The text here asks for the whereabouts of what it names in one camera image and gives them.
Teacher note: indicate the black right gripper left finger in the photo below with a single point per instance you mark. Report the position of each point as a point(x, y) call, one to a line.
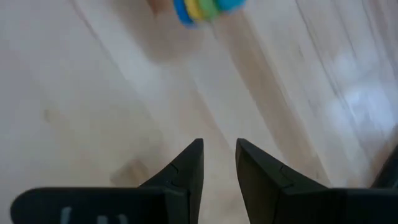
point(174, 199)

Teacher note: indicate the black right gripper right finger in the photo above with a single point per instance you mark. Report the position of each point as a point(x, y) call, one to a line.
point(280, 196)

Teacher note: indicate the dark blue measuring cup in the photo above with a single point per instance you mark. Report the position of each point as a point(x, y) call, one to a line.
point(181, 12)

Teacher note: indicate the yellow measuring cup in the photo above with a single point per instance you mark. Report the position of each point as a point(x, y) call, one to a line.
point(193, 9)

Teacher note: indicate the green measuring cup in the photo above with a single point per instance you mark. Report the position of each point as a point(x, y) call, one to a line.
point(209, 8)

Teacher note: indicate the light blue measuring cup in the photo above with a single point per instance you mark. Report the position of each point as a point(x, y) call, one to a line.
point(231, 4)

